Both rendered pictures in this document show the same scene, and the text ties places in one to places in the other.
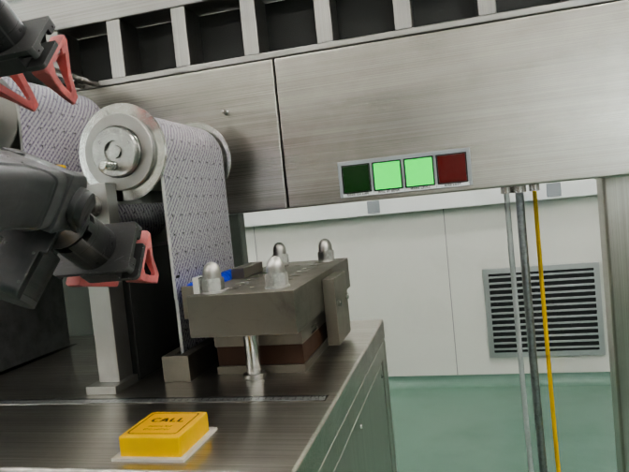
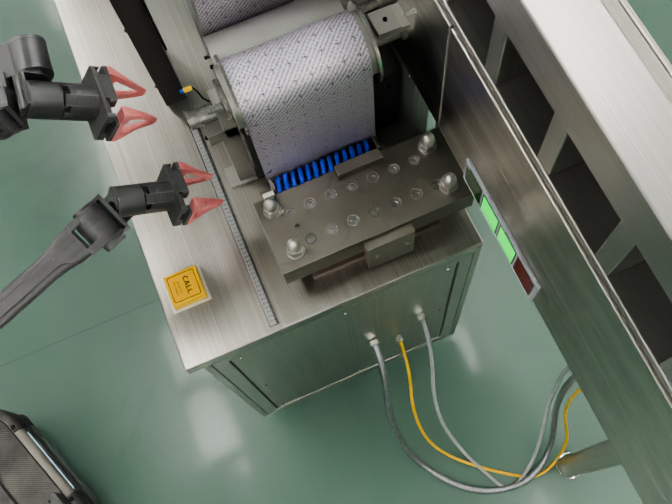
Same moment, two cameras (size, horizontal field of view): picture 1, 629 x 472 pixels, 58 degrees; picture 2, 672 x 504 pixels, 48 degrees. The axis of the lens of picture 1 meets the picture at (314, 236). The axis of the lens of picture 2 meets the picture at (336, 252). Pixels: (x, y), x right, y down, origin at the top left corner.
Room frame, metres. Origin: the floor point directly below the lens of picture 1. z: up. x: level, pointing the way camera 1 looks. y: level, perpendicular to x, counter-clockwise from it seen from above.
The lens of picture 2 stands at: (0.66, -0.43, 2.37)
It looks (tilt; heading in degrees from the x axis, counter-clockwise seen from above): 70 degrees down; 64
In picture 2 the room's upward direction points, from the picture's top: 12 degrees counter-clockwise
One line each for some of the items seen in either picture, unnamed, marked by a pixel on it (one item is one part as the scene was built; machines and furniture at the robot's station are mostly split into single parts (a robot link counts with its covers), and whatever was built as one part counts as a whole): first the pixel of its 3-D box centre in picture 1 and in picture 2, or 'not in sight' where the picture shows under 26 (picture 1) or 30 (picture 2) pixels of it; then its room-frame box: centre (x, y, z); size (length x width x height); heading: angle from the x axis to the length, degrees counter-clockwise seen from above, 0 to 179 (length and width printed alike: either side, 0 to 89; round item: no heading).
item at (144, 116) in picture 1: (122, 152); (232, 95); (0.88, 0.28, 1.25); 0.15 x 0.01 x 0.15; 76
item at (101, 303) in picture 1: (100, 287); (225, 142); (0.84, 0.32, 1.05); 0.06 x 0.05 x 0.31; 166
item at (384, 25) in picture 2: not in sight; (388, 20); (1.16, 0.20, 1.28); 0.06 x 0.05 x 0.02; 166
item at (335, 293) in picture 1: (338, 306); (390, 247); (0.98, -0.03, 0.96); 0.10 x 0.03 x 0.11; 166
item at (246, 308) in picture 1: (282, 290); (363, 204); (0.99, 0.06, 1.00); 0.40 x 0.16 x 0.06; 166
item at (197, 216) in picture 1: (202, 233); (317, 135); (0.98, 0.19, 1.11); 0.23 x 0.01 x 0.18; 166
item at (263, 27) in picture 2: not in sight; (278, 42); (1.02, 0.36, 1.17); 0.26 x 0.12 x 0.12; 166
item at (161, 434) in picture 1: (166, 434); (185, 287); (0.61, 0.18, 0.91); 0.07 x 0.07 x 0.02; 76
